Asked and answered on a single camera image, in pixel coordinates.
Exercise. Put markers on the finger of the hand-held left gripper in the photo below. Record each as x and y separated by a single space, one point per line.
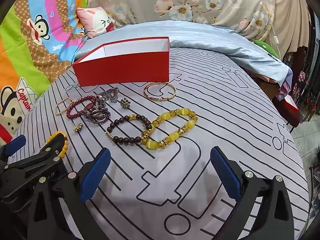
15 145
56 145

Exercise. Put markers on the grey line-patterned bed sheet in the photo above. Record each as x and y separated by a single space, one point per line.
225 120

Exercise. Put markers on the red box lid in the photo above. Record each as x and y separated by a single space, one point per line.
287 115

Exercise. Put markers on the red cardboard box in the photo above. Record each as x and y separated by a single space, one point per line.
120 70

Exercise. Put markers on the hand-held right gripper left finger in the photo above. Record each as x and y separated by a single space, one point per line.
96 175

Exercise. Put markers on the gold flower brooch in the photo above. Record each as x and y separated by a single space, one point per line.
78 128

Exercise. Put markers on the silver wrist watch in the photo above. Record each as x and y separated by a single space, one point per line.
106 96

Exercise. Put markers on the light blue blanket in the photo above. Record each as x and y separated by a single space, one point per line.
212 37

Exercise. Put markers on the green plastic object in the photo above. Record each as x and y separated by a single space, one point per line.
267 47

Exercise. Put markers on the pink cartoon pillow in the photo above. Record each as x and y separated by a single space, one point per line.
95 22

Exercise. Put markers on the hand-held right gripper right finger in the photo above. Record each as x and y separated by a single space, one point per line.
225 175

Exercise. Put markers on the beige curtain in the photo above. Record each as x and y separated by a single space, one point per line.
290 17

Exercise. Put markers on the colourful cartoon monkey blanket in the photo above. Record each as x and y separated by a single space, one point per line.
37 42

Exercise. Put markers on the rose gold bangle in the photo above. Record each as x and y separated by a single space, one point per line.
145 91

